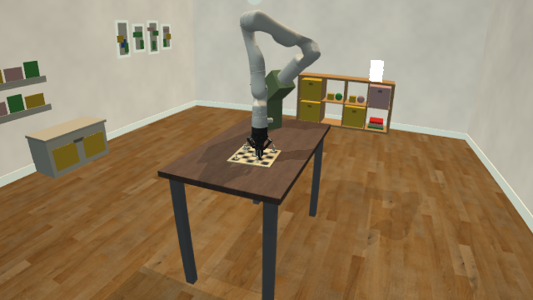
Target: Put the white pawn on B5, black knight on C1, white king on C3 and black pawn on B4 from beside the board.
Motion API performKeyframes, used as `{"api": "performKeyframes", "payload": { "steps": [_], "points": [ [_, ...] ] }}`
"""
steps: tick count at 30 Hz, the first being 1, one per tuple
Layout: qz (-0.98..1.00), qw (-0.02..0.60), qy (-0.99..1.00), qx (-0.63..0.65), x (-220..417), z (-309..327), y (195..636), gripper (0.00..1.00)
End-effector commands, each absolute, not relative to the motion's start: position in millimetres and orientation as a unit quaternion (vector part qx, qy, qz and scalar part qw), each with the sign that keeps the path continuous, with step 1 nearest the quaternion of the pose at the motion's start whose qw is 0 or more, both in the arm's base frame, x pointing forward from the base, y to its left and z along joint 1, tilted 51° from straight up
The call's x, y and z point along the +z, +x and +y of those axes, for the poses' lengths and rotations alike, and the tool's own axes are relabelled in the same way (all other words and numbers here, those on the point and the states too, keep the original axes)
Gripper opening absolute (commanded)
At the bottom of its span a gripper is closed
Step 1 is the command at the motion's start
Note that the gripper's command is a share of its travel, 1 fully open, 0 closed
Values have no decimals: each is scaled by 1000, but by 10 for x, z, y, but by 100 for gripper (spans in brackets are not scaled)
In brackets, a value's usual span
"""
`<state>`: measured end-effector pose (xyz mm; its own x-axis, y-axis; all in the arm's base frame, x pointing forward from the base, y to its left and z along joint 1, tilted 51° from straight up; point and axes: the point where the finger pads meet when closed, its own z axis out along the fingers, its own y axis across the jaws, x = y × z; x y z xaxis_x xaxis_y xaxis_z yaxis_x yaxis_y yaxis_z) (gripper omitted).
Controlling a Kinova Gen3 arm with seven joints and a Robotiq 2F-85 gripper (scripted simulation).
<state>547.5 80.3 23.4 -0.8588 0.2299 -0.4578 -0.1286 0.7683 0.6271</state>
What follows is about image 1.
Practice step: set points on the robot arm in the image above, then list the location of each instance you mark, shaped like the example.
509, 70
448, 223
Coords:
259, 21

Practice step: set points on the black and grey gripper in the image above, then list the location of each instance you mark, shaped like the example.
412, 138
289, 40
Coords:
259, 139

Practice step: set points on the chessboard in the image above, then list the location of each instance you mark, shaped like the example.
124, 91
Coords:
247, 157

